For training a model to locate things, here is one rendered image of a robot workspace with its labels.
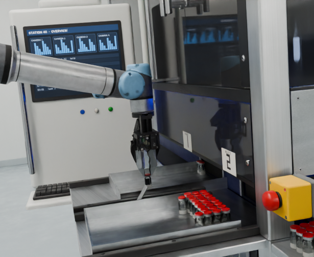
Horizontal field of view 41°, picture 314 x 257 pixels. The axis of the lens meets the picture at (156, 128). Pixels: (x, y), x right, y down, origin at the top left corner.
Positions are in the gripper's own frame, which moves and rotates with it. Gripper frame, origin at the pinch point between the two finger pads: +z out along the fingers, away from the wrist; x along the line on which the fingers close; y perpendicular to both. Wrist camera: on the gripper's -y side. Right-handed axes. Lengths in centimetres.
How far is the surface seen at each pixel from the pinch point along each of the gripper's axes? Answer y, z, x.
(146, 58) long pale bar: -23.6, -37.2, 8.5
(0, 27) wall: -503, -102, -89
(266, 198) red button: 60, -7, 11
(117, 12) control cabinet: -47, -57, 3
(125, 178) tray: -12.2, 4.6, -5.4
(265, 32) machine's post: 54, -39, 16
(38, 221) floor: -240, 95, -54
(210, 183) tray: 13.4, 3.2, 17.1
